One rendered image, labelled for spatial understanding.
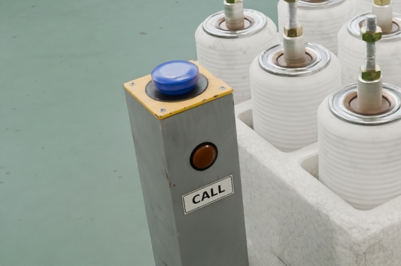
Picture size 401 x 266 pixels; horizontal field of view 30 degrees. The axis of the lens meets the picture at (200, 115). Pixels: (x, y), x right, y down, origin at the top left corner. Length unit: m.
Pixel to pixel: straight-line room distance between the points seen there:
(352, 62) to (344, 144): 0.17
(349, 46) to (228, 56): 0.13
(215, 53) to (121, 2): 0.83
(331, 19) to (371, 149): 0.26
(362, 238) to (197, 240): 0.14
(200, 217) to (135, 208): 0.36
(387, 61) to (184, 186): 0.29
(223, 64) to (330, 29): 0.14
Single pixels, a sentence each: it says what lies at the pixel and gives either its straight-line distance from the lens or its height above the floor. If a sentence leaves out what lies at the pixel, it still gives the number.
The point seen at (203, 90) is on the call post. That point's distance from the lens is 0.62.
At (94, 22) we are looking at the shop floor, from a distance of 1.58.
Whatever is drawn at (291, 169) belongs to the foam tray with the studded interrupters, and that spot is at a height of 0.18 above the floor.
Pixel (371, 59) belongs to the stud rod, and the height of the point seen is 0.30.
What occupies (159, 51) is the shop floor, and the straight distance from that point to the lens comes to 1.41.
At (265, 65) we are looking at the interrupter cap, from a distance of 0.77.
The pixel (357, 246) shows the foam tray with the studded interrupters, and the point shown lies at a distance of 0.67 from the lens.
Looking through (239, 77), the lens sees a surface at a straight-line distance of 0.86.
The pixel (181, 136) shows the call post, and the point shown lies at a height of 0.29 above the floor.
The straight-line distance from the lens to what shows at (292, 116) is 0.77.
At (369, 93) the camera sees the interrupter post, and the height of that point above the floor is 0.27.
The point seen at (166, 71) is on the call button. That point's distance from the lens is 0.62.
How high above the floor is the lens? 0.61
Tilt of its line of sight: 31 degrees down
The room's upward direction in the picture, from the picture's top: 7 degrees counter-clockwise
